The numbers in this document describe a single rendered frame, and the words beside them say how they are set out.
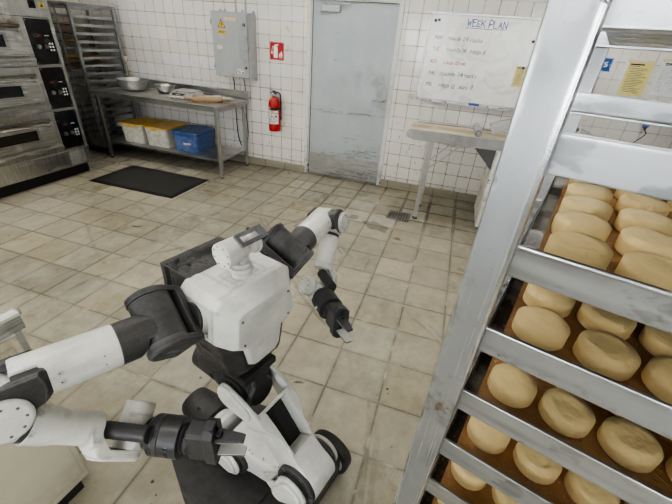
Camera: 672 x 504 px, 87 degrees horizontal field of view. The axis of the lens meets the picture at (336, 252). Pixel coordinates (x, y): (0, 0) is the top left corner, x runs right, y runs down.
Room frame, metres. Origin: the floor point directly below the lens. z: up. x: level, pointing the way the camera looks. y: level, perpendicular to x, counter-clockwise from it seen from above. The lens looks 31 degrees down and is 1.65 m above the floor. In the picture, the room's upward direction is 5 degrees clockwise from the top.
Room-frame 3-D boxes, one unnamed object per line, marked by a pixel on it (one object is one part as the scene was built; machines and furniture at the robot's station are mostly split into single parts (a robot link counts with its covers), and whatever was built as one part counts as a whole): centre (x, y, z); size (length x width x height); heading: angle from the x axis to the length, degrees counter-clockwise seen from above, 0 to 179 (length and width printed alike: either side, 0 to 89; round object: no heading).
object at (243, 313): (0.79, 0.29, 0.98); 0.34 x 0.30 x 0.36; 148
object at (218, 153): (4.97, 2.34, 0.49); 1.90 x 0.72 x 0.98; 74
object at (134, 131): (5.12, 2.87, 0.36); 0.47 x 0.39 x 0.26; 162
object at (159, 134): (5.01, 2.48, 0.36); 0.47 x 0.38 x 0.26; 164
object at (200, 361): (0.80, 0.32, 0.71); 0.28 x 0.13 x 0.18; 57
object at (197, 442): (0.46, 0.29, 0.86); 0.12 x 0.10 x 0.13; 88
